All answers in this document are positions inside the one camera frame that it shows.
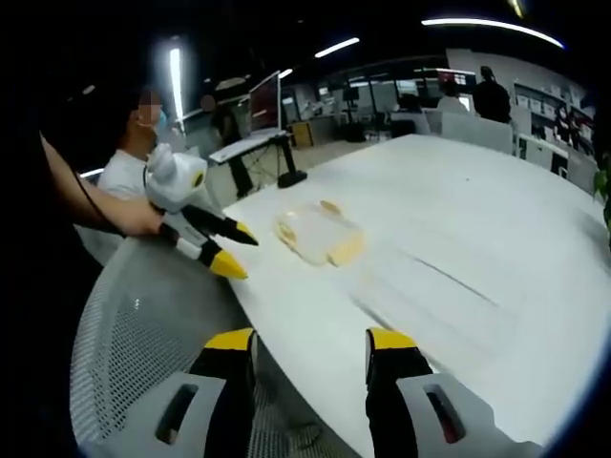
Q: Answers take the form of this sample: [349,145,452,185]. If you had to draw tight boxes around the clear plastic food container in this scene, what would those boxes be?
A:
[273,199,368,268]

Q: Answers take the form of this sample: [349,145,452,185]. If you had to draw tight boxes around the green potted plant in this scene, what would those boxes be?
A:
[593,164,611,225]

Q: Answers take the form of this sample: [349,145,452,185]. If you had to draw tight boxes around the yellow box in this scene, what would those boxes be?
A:
[290,121,317,149]

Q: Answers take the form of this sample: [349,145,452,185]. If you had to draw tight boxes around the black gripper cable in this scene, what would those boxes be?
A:
[40,133,133,238]

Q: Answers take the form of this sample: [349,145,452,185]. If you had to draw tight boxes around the computer monitor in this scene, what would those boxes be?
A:
[247,70,284,138]

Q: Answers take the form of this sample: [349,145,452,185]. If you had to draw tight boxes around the white storage shelf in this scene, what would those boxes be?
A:
[513,78,596,144]

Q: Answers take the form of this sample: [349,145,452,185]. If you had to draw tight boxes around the white mesh office chair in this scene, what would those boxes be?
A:
[69,232,316,458]

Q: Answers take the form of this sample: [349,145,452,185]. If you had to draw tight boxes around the white desk partition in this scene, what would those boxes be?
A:
[438,110,515,155]

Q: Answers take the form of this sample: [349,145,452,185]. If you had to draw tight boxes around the white stand tray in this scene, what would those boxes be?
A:
[208,129,291,163]

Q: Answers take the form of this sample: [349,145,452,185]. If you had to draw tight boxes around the black desk stand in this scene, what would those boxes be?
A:
[227,135,309,198]

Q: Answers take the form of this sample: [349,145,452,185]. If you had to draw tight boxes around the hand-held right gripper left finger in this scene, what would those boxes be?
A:
[136,327,260,458]

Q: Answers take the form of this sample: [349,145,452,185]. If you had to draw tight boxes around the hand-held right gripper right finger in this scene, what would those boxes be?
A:
[365,327,543,458]

